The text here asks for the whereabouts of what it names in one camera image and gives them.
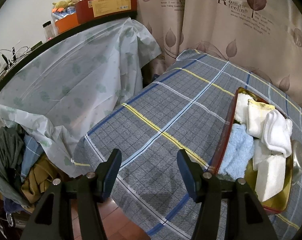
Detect light blue fluffy towel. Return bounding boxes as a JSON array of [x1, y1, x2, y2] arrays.
[[218, 124, 254, 180]]

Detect white foam sponge block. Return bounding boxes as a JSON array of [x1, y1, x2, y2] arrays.
[[255, 155, 286, 202]]

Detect white towel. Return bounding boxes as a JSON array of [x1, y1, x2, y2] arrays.
[[234, 93, 253, 124]]

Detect yellow edged white cloth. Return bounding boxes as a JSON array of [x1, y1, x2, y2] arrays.
[[246, 99, 275, 139]]

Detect white sock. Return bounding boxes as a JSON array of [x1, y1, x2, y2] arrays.
[[261, 109, 293, 158]]

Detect grey plaid bed sheet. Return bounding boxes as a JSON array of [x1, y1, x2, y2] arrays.
[[73, 50, 302, 239]]

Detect red gold tin box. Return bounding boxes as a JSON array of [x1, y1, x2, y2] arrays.
[[209, 87, 293, 215]]

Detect pile of clothes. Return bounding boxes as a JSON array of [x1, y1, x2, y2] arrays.
[[0, 125, 72, 233]]

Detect translucent green patterned cover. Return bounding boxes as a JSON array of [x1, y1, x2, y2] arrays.
[[0, 18, 161, 177]]

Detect steel bowl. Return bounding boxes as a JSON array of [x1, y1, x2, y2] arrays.
[[292, 140, 302, 185]]

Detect dark lidded jar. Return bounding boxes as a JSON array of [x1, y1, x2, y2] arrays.
[[43, 21, 55, 41]]

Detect orange box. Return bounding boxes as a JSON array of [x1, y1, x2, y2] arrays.
[[55, 13, 79, 34]]

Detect red box with yellow label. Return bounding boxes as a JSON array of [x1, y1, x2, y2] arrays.
[[75, 0, 137, 24]]

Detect beige leaf print curtain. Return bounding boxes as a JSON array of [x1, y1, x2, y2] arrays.
[[137, 0, 302, 107]]

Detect yellow plush toy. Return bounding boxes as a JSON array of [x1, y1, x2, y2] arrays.
[[52, 0, 74, 10]]

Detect white cables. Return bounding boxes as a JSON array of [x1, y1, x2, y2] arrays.
[[0, 41, 31, 71]]

